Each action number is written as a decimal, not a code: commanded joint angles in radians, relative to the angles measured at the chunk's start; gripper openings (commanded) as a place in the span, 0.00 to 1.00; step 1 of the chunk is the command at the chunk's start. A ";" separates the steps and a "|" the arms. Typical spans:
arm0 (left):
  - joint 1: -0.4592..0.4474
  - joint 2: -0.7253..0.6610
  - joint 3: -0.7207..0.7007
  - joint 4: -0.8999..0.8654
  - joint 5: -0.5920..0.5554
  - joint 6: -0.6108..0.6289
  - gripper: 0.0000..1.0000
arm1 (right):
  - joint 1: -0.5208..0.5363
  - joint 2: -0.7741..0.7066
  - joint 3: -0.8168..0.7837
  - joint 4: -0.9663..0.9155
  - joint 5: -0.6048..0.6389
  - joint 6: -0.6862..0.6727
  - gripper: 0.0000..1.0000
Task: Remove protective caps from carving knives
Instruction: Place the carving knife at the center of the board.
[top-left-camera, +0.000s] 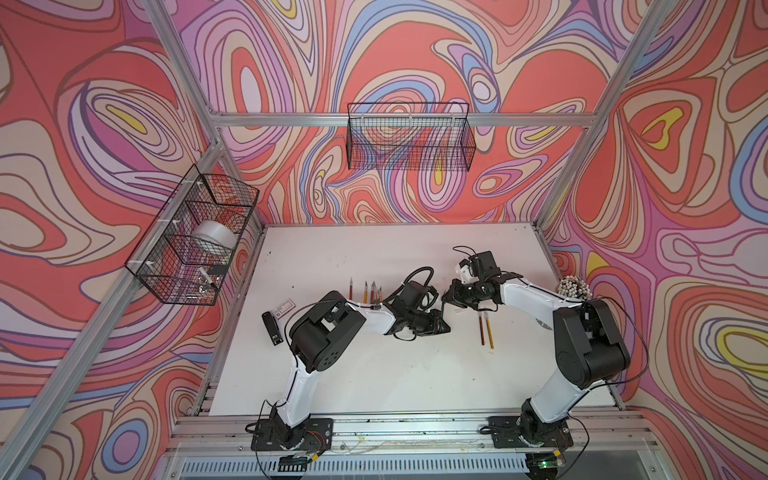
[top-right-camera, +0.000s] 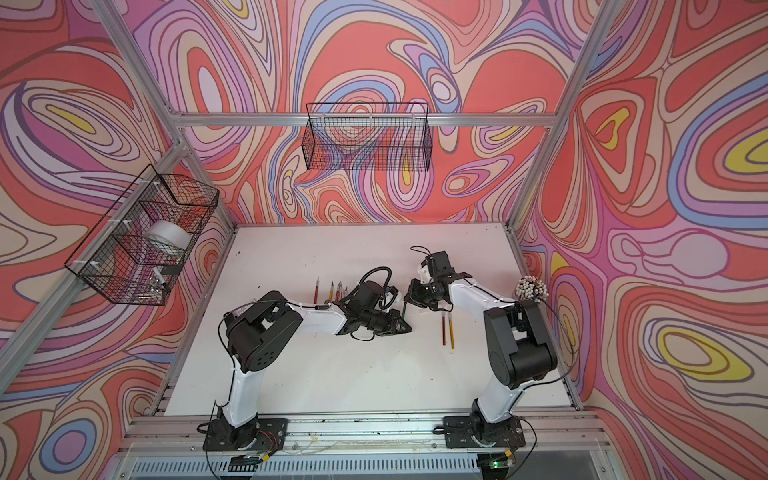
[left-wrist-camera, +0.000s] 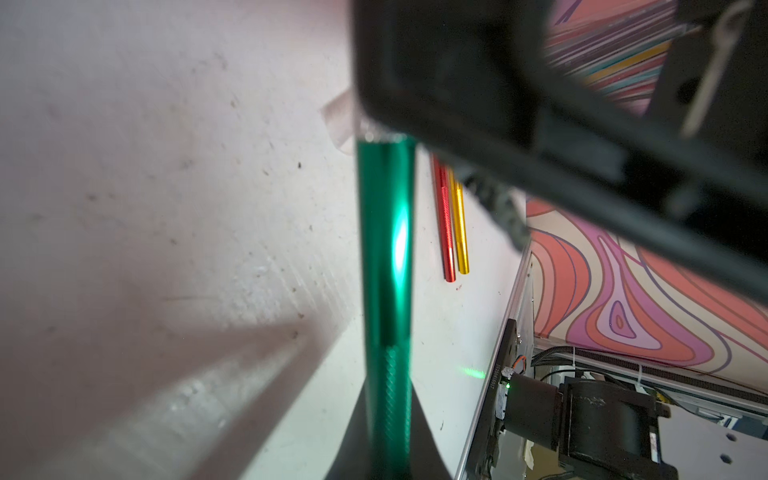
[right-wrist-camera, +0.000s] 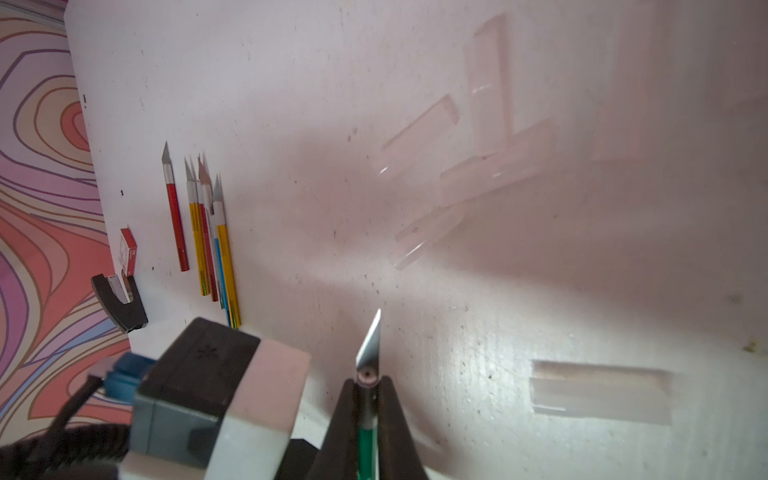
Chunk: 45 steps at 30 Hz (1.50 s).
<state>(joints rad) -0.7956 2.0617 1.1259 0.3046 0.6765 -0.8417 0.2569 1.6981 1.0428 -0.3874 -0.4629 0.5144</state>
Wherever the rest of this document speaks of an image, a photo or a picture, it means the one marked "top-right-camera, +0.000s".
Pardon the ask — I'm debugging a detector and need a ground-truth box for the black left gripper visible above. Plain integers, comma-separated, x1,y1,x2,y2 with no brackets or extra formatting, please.
360,309,414,337

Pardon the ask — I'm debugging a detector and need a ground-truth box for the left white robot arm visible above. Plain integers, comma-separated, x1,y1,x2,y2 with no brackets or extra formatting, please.
219,281,412,430

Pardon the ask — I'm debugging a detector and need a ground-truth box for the back black wire basket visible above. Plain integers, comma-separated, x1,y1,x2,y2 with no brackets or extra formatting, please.
301,101,433,172

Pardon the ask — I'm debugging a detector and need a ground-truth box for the aluminium frame corner post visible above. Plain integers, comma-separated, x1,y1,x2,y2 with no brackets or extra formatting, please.
89,0,238,232

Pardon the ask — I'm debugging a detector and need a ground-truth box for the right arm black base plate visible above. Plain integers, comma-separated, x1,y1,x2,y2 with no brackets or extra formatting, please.
433,414,526,452

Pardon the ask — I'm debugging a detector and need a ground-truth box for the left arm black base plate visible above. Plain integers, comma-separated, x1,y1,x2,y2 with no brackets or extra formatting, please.
197,417,288,454

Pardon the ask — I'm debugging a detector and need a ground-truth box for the silver tape roll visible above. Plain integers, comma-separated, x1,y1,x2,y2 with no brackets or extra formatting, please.
143,220,192,255

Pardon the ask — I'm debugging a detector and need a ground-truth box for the left black wire basket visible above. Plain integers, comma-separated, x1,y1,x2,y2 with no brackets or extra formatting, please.
65,166,219,306

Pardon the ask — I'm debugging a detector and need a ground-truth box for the black wire basket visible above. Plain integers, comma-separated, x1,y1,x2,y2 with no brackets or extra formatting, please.
65,166,219,306
301,101,433,172

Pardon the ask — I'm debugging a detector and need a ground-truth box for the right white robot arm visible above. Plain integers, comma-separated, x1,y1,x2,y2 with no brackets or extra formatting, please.
405,246,559,436

